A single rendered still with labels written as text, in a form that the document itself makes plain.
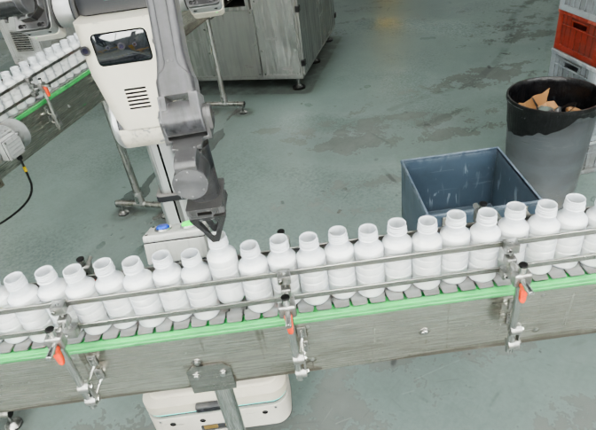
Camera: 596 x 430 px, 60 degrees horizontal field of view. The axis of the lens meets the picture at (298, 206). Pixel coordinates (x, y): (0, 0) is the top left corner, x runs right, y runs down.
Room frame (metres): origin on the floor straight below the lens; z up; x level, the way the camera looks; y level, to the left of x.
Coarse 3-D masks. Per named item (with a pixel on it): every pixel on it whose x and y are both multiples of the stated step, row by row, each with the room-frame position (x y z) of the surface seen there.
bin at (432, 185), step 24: (408, 168) 1.39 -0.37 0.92; (432, 168) 1.39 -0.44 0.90; (456, 168) 1.39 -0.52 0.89; (480, 168) 1.39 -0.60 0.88; (504, 168) 1.32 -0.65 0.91; (408, 192) 1.31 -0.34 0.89; (432, 192) 1.39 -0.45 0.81; (456, 192) 1.39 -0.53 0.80; (480, 192) 1.39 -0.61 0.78; (504, 192) 1.30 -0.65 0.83; (528, 192) 1.16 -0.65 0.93; (408, 216) 1.30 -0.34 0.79; (504, 216) 1.09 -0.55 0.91
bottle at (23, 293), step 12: (12, 276) 0.82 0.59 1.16; (24, 276) 0.82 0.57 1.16; (12, 288) 0.79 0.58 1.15; (24, 288) 0.80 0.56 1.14; (36, 288) 0.82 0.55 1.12; (12, 300) 0.79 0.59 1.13; (24, 300) 0.79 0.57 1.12; (36, 300) 0.80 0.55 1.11; (24, 312) 0.78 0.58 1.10; (36, 312) 0.79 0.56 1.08; (24, 324) 0.78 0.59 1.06; (36, 324) 0.78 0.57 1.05; (48, 324) 0.79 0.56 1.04; (36, 336) 0.78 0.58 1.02
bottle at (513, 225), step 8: (512, 208) 0.82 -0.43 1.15; (520, 208) 0.81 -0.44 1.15; (512, 216) 0.79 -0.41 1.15; (520, 216) 0.78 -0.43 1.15; (504, 224) 0.80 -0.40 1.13; (512, 224) 0.79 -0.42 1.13; (520, 224) 0.78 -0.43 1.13; (528, 224) 0.79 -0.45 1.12; (504, 232) 0.79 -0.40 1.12; (512, 232) 0.78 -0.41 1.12; (520, 232) 0.77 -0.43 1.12; (528, 232) 0.78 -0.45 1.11; (520, 248) 0.77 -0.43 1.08; (520, 256) 0.77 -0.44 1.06
